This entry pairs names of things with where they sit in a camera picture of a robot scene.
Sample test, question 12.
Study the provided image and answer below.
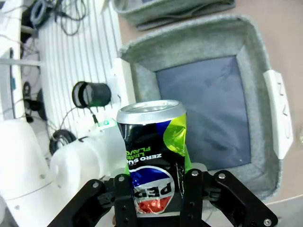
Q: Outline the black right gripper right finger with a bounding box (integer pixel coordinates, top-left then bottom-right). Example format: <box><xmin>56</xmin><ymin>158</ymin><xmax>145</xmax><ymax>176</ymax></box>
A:
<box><xmin>183</xmin><ymin>169</ymin><xmax>279</xmax><ymax>227</ymax></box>

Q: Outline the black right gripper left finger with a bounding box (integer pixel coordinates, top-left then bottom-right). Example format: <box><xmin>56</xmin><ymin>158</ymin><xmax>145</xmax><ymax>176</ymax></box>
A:
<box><xmin>48</xmin><ymin>174</ymin><xmax>138</xmax><ymax>227</ymax></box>

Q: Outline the crushed black Pepsi lime can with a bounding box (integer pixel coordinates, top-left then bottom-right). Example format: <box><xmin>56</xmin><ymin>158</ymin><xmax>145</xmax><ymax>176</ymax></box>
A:
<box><xmin>116</xmin><ymin>99</ymin><xmax>192</xmax><ymax>219</ymax></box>

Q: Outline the grey felt basket blue bottom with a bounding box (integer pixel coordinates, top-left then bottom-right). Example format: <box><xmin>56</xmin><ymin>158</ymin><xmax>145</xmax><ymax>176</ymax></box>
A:
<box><xmin>117</xmin><ymin>14</ymin><xmax>285</xmax><ymax>201</ymax></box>

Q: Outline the white CAN label clip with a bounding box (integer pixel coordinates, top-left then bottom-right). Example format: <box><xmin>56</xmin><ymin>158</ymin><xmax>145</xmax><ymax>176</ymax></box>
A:
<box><xmin>263</xmin><ymin>70</ymin><xmax>294</xmax><ymax>159</ymax></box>

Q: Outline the black mesh cylinder cup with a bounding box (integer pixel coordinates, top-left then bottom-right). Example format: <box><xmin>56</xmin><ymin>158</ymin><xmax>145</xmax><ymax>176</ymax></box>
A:
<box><xmin>71</xmin><ymin>81</ymin><xmax>111</xmax><ymax>110</ymax></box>

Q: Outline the white ribbed panel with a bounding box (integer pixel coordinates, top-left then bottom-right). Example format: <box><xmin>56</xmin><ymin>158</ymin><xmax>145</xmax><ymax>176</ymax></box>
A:
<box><xmin>37</xmin><ymin>0</ymin><xmax>123</xmax><ymax>142</ymax></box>

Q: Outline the black coiled cable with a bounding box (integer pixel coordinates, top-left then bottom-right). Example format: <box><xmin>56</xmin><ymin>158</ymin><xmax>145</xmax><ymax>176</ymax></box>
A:
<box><xmin>49</xmin><ymin>129</ymin><xmax>77</xmax><ymax>156</ymax></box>

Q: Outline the black loose cable tangle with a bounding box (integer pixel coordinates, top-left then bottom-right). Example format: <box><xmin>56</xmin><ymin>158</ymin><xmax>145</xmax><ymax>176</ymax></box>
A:
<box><xmin>53</xmin><ymin>0</ymin><xmax>88</xmax><ymax>36</ymax></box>

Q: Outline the white metal frame post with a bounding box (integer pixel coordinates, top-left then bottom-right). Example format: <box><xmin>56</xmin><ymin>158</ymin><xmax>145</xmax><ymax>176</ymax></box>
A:
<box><xmin>0</xmin><ymin>0</ymin><xmax>45</xmax><ymax>119</ymax></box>

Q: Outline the grey coiled cable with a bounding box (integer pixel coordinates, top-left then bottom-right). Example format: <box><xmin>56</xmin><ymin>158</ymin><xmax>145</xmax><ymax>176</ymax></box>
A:
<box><xmin>32</xmin><ymin>0</ymin><xmax>49</xmax><ymax>26</ymax></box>

